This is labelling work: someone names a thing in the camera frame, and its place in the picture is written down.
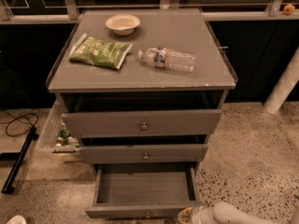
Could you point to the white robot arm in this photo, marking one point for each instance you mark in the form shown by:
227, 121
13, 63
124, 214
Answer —
225, 213

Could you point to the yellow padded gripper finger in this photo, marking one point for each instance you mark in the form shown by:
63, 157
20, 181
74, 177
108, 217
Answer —
185, 216

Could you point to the grey drawer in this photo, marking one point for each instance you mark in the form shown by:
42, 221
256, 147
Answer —
141, 123
143, 190
143, 153

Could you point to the grey middle drawer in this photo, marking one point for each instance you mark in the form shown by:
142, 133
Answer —
143, 153

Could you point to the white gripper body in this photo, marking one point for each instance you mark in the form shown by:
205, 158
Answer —
198, 215

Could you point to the green chip bag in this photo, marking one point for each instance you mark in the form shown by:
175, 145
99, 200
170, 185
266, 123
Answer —
93, 51

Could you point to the clear plastic storage bin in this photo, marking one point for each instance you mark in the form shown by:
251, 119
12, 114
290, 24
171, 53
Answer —
54, 136

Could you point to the grey drawer cabinet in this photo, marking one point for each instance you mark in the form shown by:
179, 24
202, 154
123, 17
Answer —
137, 87

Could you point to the black metal stand leg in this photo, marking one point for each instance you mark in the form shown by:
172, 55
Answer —
7, 188

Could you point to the grey bottom drawer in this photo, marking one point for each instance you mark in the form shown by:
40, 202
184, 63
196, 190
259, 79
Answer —
143, 190

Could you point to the white object at floor edge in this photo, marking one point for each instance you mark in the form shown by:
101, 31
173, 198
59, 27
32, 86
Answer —
17, 220

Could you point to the metal window railing frame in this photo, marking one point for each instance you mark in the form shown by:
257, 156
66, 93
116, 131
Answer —
65, 11

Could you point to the white paper bowl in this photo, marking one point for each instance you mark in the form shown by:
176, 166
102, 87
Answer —
123, 24

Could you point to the orange small toy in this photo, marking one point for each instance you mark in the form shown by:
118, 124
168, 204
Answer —
288, 9

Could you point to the clear plastic water bottle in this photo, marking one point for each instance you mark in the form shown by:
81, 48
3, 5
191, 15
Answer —
169, 59

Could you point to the grey top drawer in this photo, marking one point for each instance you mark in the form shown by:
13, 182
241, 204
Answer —
141, 123

